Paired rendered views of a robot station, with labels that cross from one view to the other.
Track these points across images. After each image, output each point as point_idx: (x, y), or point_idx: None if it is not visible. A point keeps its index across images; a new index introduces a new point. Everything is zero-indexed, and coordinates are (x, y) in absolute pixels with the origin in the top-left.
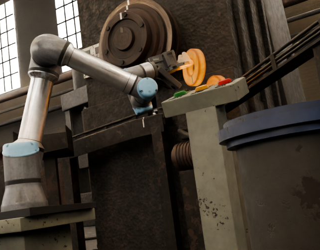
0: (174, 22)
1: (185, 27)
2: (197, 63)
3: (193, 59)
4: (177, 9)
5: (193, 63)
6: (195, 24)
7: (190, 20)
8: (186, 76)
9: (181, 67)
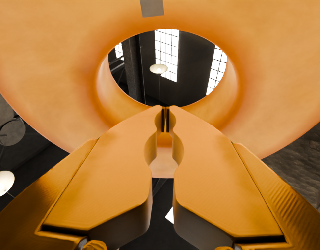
0: None
1: None
2: (24, 97)
3: (93, 130)
4: (313, 186)
5: (153, 106)
6: (295, 144)
7: (302, 156)
8: (301, 53)
9: (77, 225)
